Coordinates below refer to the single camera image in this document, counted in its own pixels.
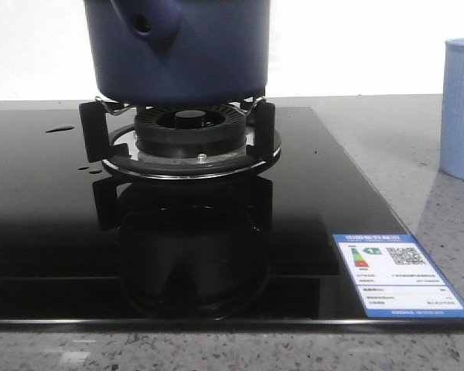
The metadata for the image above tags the light blue ribbed cup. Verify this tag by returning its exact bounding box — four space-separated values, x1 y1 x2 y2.
440 38 464 179

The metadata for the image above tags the black metal pot support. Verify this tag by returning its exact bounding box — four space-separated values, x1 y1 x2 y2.
79 97 281 182

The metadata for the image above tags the dark blue pot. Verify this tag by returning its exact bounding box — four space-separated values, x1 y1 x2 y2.
84 1 270 106

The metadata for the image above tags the black gas burner head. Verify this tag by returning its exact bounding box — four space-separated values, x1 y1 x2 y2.
134 104 246 158

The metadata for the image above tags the black glass gas stove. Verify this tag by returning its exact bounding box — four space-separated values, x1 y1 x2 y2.
0 107 464 332

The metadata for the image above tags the blue energy label sticker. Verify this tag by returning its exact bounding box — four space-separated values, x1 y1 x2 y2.
333 234 464 318

